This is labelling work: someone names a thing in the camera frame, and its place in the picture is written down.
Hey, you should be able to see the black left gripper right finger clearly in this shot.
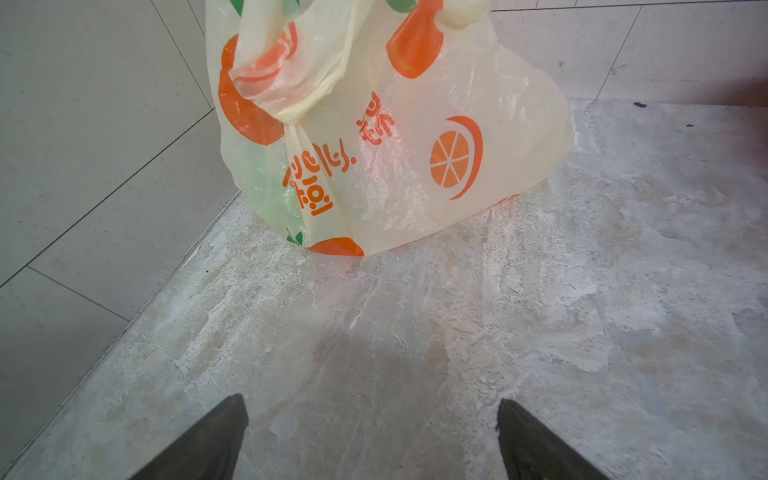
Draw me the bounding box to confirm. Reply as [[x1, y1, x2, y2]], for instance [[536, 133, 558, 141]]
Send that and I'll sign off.
[[496, 399, 607, 480]]

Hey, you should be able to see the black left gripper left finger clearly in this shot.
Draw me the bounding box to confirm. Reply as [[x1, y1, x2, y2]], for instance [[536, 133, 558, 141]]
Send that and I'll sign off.
[[131, 394, 249, 480]]

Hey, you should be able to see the cream plastic fruit-print bag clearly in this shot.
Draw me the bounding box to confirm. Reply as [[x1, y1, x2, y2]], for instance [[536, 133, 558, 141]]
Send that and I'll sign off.
[[205, 1, 574, 256]]

